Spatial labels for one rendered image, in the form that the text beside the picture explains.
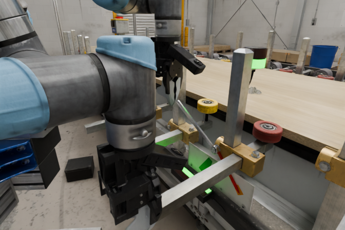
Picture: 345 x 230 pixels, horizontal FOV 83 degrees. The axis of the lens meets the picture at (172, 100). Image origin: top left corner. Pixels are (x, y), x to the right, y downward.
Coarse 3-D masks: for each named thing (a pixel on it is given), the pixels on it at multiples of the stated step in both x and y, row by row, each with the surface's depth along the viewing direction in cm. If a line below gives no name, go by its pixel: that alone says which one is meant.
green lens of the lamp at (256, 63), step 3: (255, 60) 48; (258, 60) 48; (261, 60) 48; (264, 60) 49; (252, 63) 49; (255, 63) 49; (258, 63) 49; (261, 63) 49; (264, 63) 49; (252, 66) 49; (255, 66) 49; (258, 66) 49; (261, 66) 49; (264, 66) 50
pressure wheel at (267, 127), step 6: (258, 126) 59; (264, 126) 59; (270, 126) 58; (276, 126) 59; (258, 132) 57; (264, 132) 56; (270, 132) 55; (276, 132) 55; (258, 138) 58; (264, 138) 56; (270, 138) 56; (276, 138) 56
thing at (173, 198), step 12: (252, 144) 58; (264, 144) 58; (228, 156) 53; (216, 168) 48; (228, 168) 49; (192, 180) 45; (204, 180) 45; (216, 180) 47; (168, 192) 41; (180, 192) 41; (192, 192) 42; (168, 204) 39; (180, 204) 41
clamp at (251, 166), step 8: (224, 144) 56; (240, 144) 56; (224, 152) 57; (232, 152) 54; (240, 152) 53; (248, 152) 53; (248, 160) 50; (256, 160) 50; (240, 168) 53; (248, 168) 51; (256, 168) 50
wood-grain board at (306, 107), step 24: (216, 72) 129; (264, 72) 129; (288, 72) 129; (192, 96) 91; (216, 96) 86; (264, 96) 86; (288, 96) 86; (312, 96) 86; (336, 96) 86; (264, 120) 64; (288, 120) 64; (312, 120) 64; (336, 120) 64; (312, 144) 54; (336, 144) 51
